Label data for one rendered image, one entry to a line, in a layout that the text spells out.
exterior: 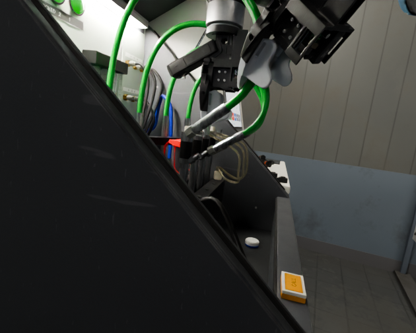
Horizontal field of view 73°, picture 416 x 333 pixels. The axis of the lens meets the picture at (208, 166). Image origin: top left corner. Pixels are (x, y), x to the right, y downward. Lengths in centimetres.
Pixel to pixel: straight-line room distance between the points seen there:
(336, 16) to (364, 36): 265
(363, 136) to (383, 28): 92
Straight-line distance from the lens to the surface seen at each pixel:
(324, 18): 38
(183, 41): 103
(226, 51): 61
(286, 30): 40
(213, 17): 61
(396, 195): 300
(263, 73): 42
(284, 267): 49
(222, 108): 47
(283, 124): 292
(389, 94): 296
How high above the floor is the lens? 116
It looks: 9 degrees down
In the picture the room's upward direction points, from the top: 7 degrees clockwise
